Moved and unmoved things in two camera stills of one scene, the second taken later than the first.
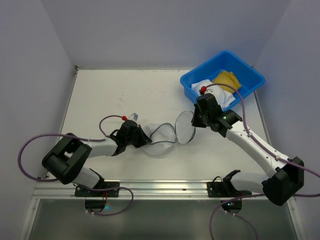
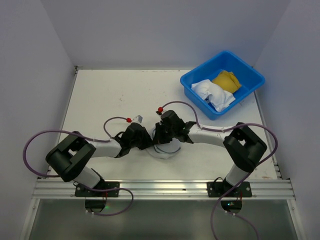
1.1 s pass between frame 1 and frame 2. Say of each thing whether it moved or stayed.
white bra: stayed
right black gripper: moved
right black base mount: stayed
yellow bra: stayed
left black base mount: stayed
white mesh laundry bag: moved
